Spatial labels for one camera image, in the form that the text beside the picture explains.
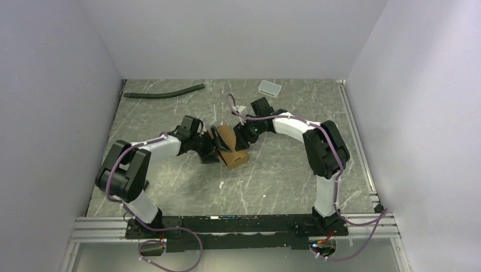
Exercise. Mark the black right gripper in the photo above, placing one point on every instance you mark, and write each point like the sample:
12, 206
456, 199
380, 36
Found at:
242, 136

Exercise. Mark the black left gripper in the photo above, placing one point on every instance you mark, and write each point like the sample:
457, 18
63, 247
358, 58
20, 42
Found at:
206, 156

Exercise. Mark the brown cardboard box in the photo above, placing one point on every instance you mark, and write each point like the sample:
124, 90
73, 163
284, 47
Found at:
232, 158

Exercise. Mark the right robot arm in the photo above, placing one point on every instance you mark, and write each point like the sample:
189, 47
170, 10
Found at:
326, 151

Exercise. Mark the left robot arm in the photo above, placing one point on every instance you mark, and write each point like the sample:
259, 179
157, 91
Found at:
122, 174

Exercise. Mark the white plastic container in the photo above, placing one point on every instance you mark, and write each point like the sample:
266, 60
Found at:
269, 88

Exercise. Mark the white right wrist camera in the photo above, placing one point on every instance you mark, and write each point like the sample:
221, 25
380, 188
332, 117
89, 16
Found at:
239, 110

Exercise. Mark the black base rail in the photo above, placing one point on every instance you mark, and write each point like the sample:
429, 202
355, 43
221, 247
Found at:
184, 233

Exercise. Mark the aluminium frame rail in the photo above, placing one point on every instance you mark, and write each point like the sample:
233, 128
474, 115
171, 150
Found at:
113, 230

